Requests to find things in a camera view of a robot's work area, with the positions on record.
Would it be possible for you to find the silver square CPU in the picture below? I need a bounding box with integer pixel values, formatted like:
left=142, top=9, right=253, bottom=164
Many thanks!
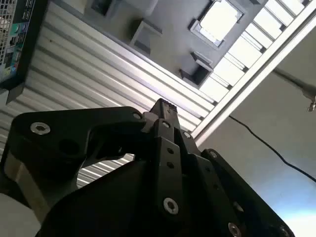
left=198, top=0, right=242, bottom=44

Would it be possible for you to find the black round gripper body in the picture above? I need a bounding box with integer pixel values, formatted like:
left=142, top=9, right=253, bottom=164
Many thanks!
left=37, top=158, right=219, bottom=237

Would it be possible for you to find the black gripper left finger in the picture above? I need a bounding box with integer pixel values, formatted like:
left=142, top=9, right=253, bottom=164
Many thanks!
left=1, top=98, right=184, bottom=216

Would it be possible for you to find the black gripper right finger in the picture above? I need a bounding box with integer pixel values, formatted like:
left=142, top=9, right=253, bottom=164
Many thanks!
left=168, top=101, right=295, bottom=237

